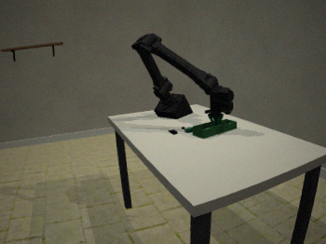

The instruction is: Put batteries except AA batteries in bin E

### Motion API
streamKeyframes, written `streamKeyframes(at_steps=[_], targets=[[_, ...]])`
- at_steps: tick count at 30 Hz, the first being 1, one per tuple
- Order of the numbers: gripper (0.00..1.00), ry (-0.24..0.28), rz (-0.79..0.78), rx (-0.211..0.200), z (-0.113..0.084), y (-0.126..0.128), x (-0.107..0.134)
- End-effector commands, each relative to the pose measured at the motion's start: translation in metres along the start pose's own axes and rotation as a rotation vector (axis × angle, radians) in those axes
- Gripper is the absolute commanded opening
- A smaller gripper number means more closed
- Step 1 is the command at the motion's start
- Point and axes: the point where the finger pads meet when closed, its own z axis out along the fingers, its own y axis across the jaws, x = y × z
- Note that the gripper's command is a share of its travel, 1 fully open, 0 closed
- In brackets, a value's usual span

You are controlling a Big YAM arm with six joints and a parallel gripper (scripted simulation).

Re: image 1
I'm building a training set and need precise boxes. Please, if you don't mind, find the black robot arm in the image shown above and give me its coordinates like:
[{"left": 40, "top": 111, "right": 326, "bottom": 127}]
[{"left": 131, "top": 34, "right": 234, "bottom": 115}]

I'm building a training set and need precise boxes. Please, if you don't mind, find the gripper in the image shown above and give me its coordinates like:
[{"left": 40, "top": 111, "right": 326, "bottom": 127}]
[{"left": 205, "top": 108, "right": 224, "bottom": 126}]

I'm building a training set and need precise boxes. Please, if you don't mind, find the green 9v battery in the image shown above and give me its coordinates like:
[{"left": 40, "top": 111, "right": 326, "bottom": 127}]
[{"left": 184, "top": 128, "right": 193, "bottom": 133}]

